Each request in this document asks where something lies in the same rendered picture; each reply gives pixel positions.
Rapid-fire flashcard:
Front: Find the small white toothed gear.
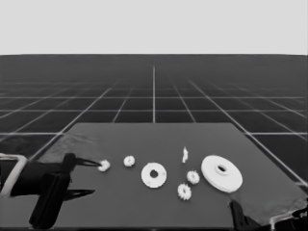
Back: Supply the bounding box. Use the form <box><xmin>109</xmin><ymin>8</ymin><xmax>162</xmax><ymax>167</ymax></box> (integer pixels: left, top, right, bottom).
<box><xmin>186</xmin><ymin>169</ymin><xmax>201</xmax><ymax>186</ymax></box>
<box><xmin>177</xmin><ymin>183</ymin><xmax>193</xmax><ymax>201</ymax></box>
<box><xmin>97</xmin><ymin>159</ymin><xmax>112</xmax><ymax>172</ymax></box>
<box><xmin>123</xmin><ymin>155</ymin><xmax>137</xmax><ymax>167</ymax></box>

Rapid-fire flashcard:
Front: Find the large thick white disc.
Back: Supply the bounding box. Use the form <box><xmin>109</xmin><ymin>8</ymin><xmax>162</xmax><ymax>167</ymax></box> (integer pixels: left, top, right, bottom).
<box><xmin>200</xmin><ymin>154</ymin><xmax>244</xmax><ymax>193</ymax></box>

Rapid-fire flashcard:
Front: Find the white round carrier wide hole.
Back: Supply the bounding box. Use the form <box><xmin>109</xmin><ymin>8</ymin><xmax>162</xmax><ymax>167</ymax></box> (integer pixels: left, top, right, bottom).
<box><xmin>141</xmin><ymin>162</ymin><xmax>167</xmax><ymax>190</ymax></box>

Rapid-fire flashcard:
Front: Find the small thin white T-shaped piece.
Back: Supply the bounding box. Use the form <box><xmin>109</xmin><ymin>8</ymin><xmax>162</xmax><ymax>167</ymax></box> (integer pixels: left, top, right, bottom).
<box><xmin>181</xmin><ymin>145</ymin><xmax>189</xmax><ymax>164</ymax></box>

